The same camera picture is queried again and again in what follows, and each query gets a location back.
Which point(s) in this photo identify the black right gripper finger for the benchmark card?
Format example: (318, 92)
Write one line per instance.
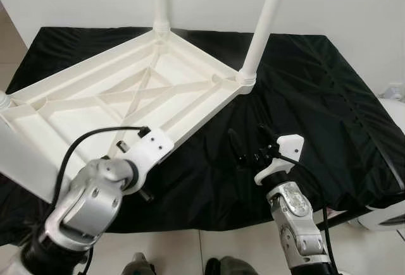
(233, 142)
(266, 136)

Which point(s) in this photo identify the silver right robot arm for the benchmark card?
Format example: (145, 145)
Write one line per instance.
(294, 218)

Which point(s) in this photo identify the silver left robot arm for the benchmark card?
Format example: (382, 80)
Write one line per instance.
(88, 205)

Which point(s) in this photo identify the robot left leg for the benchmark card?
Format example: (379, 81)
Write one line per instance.
(138, 265)

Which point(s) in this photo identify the robot leg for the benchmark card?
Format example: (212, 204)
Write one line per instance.
(229, 267)
(138, 265)

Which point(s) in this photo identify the black tablecloth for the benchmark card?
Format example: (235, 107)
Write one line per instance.
(342, 117)

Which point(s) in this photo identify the black metal table leg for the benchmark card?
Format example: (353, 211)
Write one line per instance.
(335, 219)

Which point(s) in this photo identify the robot right leg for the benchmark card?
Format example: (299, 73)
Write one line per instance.
(229, 267)

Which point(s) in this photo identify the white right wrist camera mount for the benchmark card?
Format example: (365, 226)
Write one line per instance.
(290, 145)

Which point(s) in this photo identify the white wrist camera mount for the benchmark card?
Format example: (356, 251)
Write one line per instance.
(290, 145)
(155, 145)

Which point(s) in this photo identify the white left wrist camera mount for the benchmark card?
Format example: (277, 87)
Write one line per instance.
(155, 145)

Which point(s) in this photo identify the white wall socket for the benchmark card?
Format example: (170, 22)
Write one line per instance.
(393, 92)

